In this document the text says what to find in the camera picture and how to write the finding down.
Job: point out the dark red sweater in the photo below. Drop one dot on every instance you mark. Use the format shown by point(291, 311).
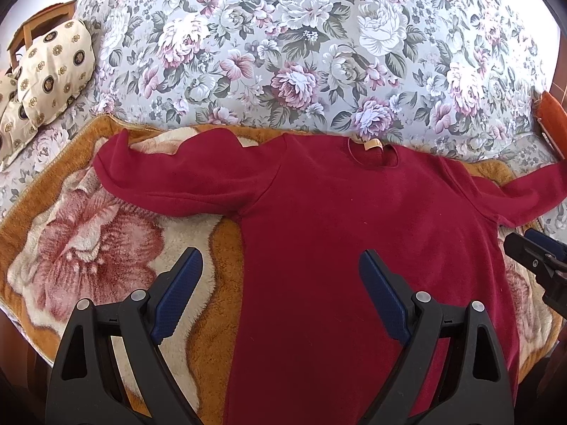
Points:
point(310, 347)

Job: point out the grey floral bedspread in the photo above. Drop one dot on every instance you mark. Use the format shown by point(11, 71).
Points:
point(452, 77)

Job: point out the wooden headboard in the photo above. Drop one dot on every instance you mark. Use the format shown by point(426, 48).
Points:
point(38, 24)

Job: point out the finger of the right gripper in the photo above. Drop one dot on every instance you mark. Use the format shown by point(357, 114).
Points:
point(546, 259)

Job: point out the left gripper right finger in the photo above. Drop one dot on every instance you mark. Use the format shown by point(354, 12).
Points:
point(451, 369)

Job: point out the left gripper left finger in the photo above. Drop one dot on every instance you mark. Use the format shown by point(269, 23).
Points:
point(85, 385)

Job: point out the orange floral plush blanket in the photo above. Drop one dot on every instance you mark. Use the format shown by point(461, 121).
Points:
point(68, 238)

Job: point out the orange wooden furniture piece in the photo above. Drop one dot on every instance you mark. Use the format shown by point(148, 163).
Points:
point(552, 119)

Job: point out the cream medallion pillow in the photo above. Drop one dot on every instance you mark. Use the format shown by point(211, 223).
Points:
point(54, 71)
point(19, 116)

